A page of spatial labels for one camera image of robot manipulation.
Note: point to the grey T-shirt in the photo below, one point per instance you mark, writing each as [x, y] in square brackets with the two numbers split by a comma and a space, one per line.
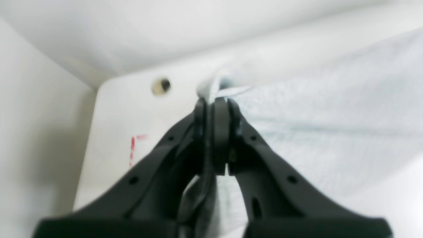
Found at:
[352, 128]

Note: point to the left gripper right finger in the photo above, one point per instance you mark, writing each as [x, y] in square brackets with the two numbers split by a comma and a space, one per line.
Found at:
[279, 201]

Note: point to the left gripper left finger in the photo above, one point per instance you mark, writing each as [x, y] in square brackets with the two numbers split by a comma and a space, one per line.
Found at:
[161, 197]

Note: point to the right table cable grommet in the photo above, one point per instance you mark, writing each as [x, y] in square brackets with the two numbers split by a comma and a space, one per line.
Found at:
[161, 86]

